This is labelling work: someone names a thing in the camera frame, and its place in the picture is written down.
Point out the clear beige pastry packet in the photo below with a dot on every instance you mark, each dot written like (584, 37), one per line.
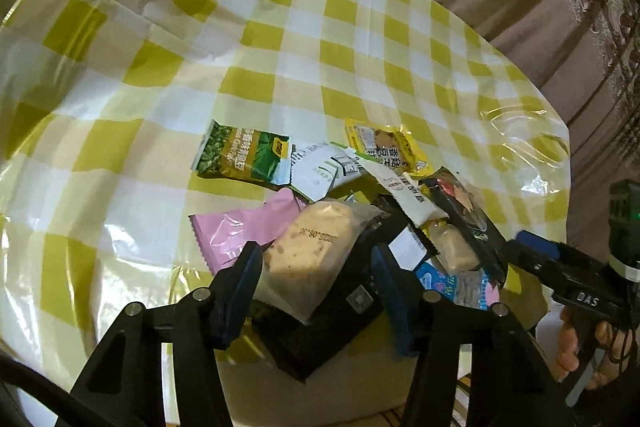
(305, 252)

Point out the yellow snack packet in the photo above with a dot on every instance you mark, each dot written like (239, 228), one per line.
(385, 142)

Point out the white green-striped snack packet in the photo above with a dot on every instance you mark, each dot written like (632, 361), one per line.
(315, 169)

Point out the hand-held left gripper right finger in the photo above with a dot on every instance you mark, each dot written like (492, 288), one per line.
(391, 299)

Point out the blue and pink snack packet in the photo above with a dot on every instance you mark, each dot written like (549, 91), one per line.
(465, 288)

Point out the long white snack packet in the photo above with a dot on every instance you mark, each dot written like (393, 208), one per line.
(406, 196)

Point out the green pea snack packet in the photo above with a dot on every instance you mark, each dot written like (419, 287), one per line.
(235, 152)

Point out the yellow checked tablecloth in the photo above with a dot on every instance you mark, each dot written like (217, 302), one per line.
(150, 57)

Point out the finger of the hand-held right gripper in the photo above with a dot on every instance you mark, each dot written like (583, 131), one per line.
(540, 244)
(532, 262)

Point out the person's right hand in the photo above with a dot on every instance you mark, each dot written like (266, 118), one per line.
(567, 347)

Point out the dark food-print snack packet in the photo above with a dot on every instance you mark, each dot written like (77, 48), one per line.
(472, 212)

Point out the black snack packet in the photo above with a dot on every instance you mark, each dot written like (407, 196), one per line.
(320, 339)

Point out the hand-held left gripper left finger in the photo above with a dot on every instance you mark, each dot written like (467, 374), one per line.
(239, 294)

